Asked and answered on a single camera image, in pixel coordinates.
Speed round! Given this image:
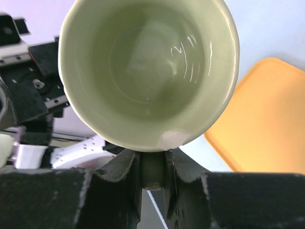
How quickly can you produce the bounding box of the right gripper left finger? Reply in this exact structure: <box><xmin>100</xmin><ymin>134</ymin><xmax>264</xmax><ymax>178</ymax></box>
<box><xmin>0</xmin><ymin>150</ymin><xmax>142</xmax><ymax>229</ymax></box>

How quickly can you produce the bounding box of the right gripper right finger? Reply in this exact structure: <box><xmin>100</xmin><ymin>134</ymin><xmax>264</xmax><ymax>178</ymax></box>
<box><xmin>164</xmin><ymin>150</ymin><xmax>305</xmax><ymax>229</ymax></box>

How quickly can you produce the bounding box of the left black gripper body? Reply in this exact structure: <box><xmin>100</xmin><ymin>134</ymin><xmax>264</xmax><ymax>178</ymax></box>
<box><xmin>0</xmin><ymin>14</ymin><xmax>70</xmax><ymax>129</ymax></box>

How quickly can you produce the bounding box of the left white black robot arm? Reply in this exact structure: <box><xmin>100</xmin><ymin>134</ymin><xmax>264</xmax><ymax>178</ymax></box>
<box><xmin>0</xmin><ymin>12</ymin><xmax>114</xmax><ymax>169</ymax></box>

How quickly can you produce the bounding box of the light green mug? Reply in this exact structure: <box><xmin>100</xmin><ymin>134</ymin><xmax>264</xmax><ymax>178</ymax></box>
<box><xmin>57</xmin><ymin>0</ymin><xmax>240</xmax><ymax>191</ymax></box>

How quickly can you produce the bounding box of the yellow tray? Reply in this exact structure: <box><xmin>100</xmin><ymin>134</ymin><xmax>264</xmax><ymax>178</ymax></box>
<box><xmin>204</xmin><ymin>58</ymin><xmax>305</xmax><ymax>174</ymax></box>

